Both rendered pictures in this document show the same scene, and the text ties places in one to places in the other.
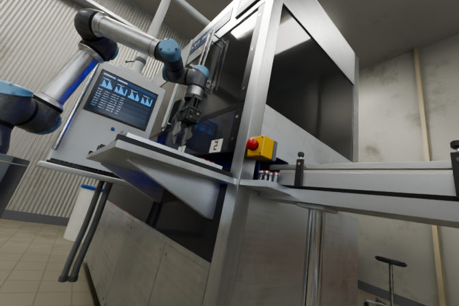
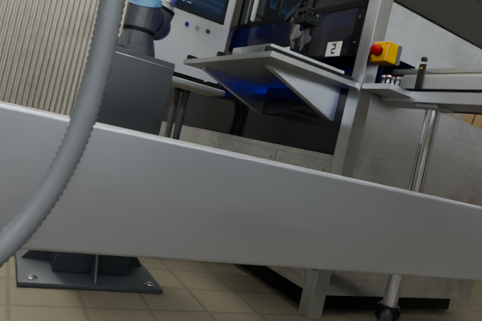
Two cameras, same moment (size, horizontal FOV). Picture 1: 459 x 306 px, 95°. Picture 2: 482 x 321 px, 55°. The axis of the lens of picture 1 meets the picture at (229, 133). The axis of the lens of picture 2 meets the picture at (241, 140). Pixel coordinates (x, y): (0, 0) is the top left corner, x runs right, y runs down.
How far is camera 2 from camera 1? 100 cm
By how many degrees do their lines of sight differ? 19
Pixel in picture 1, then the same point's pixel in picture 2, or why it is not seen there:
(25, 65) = not seen: outside the picture
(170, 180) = (299, 84)
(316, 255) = (427, 143)
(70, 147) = not seen: hidden behind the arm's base
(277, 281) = (392, 179)
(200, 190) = (323, 94)
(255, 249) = (374, 147)
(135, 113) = not seen: outside the picture
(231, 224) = (353, 122)
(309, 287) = (417, 166)
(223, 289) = (346, 173)
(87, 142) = (162, 42)
